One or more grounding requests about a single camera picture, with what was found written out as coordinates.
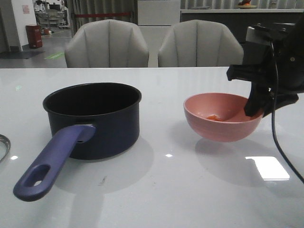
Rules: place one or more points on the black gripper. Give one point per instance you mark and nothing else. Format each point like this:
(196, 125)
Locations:
(282, 67)

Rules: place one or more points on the pink bowl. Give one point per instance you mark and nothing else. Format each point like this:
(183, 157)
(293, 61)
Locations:
(235, 125)

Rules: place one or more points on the orange diced ham pieces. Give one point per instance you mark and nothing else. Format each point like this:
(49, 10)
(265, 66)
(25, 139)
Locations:
(214, 117)

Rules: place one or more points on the glass lid with blue knob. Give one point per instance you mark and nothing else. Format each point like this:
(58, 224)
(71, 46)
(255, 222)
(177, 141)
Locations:
(5, 145)

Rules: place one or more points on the dark counter with white top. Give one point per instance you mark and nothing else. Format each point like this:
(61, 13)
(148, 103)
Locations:
(238, 20)

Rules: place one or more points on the right grey upholstered chair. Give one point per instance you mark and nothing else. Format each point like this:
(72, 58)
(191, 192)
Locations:
(199, 43)

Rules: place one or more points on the grey upholstered chair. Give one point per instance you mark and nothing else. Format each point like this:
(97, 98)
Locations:
(199, 43)
(107, 43)

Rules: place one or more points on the fruit plate on counter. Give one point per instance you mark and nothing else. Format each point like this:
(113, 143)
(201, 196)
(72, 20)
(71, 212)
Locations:
(246, 4)

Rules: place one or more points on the white cabinet behind chairs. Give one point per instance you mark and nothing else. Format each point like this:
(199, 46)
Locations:
(154, 19)

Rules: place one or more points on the left grey upholstered chair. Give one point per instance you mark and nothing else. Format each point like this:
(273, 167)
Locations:
(107, 43)

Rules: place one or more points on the red barrier belt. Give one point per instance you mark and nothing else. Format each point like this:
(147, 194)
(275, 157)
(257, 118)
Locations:
(103, 15)

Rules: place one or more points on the red bin in background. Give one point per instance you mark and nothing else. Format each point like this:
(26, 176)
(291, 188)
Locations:
(34, 36)

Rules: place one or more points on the dark floor mat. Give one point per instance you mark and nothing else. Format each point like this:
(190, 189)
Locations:
(20, 55)

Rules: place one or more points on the dark blue saucepan with handle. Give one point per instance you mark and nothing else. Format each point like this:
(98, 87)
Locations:
(88, 122)

